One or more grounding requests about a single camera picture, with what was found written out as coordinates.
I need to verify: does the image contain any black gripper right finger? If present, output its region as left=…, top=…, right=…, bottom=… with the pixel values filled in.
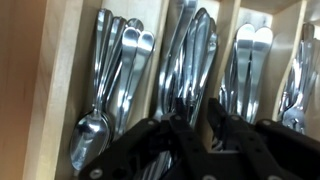
left=207, top=98, right=320, bottom=180

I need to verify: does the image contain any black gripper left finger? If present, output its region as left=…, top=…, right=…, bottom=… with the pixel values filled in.
left=78, top=113, right=211, bottom=180

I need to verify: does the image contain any large silver spoon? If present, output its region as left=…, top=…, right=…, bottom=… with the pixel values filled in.
left=70, top=8, right=113, bottom=170

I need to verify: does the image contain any near wooden cutlery tray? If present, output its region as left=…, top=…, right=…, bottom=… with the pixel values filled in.
left=22, top=0, right=320, bottom=180

